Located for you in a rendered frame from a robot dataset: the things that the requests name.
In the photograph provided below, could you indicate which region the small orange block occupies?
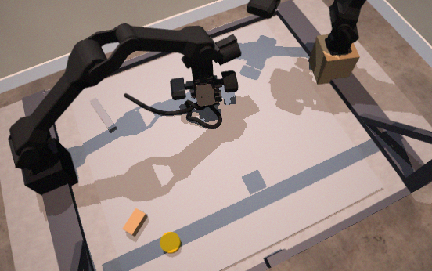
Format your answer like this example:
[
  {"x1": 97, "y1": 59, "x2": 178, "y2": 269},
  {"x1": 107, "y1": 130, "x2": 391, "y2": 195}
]
[{"x1": 123, "y1": 208, "x2": 148, "y2": 237}]

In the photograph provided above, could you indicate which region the black rope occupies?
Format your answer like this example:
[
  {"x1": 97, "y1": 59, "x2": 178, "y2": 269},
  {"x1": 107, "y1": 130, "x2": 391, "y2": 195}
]
[{"x1": 124, "y1": 93, "x2": 222, "y2": 129}]

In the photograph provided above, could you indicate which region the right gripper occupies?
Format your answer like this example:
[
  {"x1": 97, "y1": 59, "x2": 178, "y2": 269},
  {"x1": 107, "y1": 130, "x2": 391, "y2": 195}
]
[{"x1": 247, "y1": 0, "x2": 280, "y2": 19}]

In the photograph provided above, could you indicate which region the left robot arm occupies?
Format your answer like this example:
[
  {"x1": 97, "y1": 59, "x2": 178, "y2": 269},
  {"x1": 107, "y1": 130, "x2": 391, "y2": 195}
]
[{"x1": 9, "y1": 23, "x2": 241, "y2": 175}]

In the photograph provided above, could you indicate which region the grey rectangular bar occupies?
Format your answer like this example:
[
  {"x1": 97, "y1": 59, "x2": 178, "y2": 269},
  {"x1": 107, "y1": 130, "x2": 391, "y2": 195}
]
[{"x1": 90, "y1": 98, "x2": 117, "y2": 132}]

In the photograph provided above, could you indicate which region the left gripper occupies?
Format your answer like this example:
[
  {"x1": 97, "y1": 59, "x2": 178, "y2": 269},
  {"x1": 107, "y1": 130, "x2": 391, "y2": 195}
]
[{"x1": 170, "y1": 70, "x2": 238, "y2": 100}]

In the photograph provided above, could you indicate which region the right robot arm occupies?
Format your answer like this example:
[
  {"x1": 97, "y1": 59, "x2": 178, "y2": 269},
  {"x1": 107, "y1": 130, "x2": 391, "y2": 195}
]
[{"x1": 325, "y1": 0, "x2": 366, "y2": 56}]

